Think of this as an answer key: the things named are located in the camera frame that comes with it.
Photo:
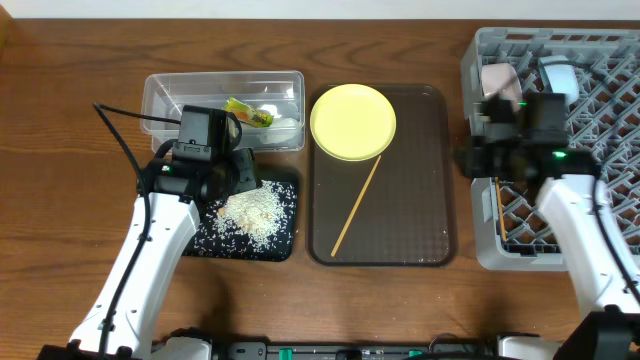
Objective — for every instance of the light blue bowl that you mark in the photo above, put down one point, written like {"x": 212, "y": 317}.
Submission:
{"x": 558, "y": 76}

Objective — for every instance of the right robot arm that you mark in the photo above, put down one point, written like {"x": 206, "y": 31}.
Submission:
{"x": 571, "y": 197}

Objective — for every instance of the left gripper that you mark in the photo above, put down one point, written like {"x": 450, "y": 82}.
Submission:
{"x": 245, "y": 170}

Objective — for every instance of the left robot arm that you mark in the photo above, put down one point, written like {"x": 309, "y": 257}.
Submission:
{"x": 202, "y": 165}

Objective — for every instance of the pink bowl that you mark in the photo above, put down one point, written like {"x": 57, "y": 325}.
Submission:
{"x": 502, "y": 80}

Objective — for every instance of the green snack wrapper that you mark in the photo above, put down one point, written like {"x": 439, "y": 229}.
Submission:
{"x": 248, "y": 114}

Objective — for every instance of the white napkin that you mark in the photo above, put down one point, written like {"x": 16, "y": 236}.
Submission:
{"x": 286, "y": 128}

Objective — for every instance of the rice pile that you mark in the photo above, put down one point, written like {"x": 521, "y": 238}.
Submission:
{"x": 255, "y": 215}

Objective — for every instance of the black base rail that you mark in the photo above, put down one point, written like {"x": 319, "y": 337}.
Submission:
{"x": 264, "y": 351}

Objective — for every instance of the clear plastic bin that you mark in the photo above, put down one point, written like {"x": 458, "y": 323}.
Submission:
{"x": 165, "y": 95}

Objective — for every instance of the dark brown serving tray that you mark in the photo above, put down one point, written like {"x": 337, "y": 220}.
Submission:
{"x": 407, "y": 216}

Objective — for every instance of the wooden chopstick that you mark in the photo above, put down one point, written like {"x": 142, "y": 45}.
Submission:
{"x": 500, "y": 210}
{"x": 355, "y": 207}

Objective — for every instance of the yellow plate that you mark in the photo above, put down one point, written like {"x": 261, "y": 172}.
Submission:
{"x": 353, "y": 122}

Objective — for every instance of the grey dishwasher rack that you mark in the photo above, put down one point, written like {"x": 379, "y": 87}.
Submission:
{"x": 604, "y": 120}

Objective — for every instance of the black waste tray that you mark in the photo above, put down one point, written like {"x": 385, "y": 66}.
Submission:
{"x": 280, "y": 240}

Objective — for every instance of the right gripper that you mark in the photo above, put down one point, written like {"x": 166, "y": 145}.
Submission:
{"x": 470, "y": 163}

